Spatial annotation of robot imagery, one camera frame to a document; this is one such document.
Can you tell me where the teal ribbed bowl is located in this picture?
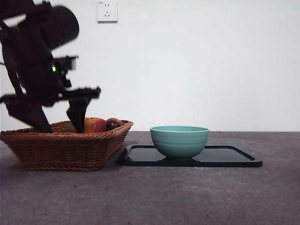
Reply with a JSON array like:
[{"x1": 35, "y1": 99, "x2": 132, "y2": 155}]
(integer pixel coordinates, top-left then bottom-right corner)
[{"x1": 150, "y1": 126, "x2": 210, "y2": 161}]

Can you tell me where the red yellow apple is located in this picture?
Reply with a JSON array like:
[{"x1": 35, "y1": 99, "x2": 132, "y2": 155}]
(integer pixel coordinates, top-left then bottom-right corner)
[{"x1": 83, "y1": 117, "x2": 107, "y2": 134}]

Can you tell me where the dark red plum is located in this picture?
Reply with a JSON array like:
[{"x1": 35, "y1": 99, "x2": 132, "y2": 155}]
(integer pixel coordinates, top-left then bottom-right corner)
[{"x1": 105, "y1": 118, "x2": 124, "y2": 132}]

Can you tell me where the brown wicker basket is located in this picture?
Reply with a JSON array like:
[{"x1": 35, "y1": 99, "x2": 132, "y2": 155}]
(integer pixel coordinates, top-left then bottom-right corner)
[{"x1": 0, "y1": 120, "x2": 134, "y2": 171}]

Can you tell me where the black rectangular tray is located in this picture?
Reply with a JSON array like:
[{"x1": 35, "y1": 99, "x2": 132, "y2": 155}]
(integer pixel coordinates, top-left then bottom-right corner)
[{"x1": 123, "y1": 144, "x2": 263, "y2": 168}]

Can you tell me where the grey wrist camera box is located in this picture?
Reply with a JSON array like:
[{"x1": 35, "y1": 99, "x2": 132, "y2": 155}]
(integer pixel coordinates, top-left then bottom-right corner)
[{"x1": 54, "y1": 55, "x2": 79, "y2": 71}]

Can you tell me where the white wall socket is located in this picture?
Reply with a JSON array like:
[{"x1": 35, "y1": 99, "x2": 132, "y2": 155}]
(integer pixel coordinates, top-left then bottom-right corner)
[{"x1": 97, "y1": 0, "x2": 119, "y2": 23}]

